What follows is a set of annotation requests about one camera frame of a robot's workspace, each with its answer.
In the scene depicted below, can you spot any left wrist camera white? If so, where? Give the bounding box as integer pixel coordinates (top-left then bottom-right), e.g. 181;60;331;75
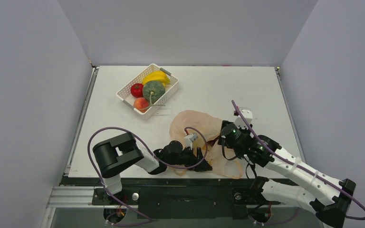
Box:
183;133;198;149

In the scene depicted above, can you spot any translucent orange plastic bag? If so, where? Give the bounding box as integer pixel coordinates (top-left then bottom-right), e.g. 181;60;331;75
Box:
169;110;244;179

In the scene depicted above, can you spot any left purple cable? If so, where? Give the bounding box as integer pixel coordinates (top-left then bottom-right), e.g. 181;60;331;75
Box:
87;126;209;227

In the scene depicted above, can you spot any fake red tomato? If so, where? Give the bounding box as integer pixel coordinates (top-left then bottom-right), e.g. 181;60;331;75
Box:
130;83;144;98

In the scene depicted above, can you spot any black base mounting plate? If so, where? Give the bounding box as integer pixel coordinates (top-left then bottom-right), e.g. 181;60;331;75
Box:
59;178;313;220

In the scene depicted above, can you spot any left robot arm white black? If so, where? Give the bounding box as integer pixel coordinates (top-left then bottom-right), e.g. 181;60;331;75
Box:
93;133;212;204

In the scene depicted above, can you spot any purple cable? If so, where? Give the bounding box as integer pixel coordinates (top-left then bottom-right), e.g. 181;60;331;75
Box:
231;100;365;227
87;126;209;227

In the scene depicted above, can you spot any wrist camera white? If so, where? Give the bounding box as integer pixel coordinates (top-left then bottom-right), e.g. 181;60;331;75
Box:
183;133;198;149
234;107;253;129

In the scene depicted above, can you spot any fake green netted melon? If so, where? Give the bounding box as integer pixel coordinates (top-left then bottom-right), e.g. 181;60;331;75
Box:
143;81;166;105

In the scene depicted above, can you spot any white perforated plastic basket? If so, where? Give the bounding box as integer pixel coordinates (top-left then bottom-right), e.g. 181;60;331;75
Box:
116;64;179;120

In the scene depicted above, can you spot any fake peach orange red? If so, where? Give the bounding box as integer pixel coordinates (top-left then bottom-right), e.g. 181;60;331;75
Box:
133;97;150;113

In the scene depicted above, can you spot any fake yellow banana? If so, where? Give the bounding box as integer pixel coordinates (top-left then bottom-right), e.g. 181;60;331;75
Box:
142;71;170;86

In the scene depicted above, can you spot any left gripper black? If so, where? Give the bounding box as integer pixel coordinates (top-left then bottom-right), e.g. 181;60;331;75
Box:
166;146;211;172

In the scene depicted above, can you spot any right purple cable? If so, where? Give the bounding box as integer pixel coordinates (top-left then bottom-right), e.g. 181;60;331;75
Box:
231;100;365;227

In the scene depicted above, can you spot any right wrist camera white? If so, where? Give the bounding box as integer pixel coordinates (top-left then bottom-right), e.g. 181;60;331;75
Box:
234;107;253;129

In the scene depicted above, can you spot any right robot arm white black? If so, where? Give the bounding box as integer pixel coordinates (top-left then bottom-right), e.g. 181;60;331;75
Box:
218;121;356;228

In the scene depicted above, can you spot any aluminium rail frame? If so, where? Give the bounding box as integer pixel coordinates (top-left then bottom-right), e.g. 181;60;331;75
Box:
42;185;330;228

